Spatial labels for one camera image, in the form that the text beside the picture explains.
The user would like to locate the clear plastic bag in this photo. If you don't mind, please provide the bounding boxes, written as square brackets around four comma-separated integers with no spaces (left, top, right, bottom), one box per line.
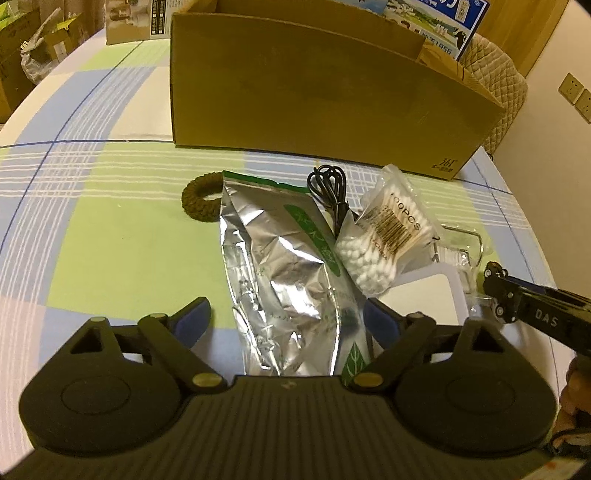
[21,41,61,85]

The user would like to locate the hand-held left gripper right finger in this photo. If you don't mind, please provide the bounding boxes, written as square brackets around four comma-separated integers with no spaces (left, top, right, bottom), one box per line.
[341,298,511,391]

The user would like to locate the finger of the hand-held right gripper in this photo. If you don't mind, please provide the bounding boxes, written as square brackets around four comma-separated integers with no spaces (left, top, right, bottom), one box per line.
[482,261,522,325]

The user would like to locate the white square plastic box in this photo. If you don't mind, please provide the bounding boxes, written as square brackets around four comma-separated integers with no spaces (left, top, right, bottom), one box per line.
[369,270,465,326]

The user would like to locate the silver foil pouch green label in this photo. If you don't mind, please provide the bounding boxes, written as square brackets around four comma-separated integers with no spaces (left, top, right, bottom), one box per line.
[221,170,370,378]

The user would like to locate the clear plastic cup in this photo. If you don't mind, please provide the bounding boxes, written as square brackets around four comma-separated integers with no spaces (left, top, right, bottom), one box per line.
[434,222,494,319]

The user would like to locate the person's right hand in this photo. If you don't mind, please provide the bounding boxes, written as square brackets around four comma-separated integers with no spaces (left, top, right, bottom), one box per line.
[560,355,591,430]

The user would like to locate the brown braided hair tie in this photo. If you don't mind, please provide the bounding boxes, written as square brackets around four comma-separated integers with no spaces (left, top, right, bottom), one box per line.
[181,171,227,223]

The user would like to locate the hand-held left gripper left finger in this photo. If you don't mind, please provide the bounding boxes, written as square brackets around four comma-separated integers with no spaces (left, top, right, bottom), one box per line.
[69,298,228,394]

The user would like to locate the bag of cotton swabs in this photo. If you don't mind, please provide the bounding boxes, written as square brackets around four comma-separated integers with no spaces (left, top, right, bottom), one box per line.
[333,164,441,296]

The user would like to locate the beige quilted chair cushion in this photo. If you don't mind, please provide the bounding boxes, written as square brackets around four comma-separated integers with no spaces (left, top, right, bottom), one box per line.
[455,34,528,155]

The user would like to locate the black cable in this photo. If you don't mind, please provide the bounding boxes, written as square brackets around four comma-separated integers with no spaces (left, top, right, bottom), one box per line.
[307,164,356,237]

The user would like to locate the dark blue milk carton box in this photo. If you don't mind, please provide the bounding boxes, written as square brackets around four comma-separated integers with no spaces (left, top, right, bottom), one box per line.
[358,0,490,61]

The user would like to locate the large brown cardboard box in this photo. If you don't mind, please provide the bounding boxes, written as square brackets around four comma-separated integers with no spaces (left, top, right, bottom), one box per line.
[170,0,506,181]

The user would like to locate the white appliance box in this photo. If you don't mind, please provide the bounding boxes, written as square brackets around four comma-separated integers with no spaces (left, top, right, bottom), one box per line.
[105,0,195,46]

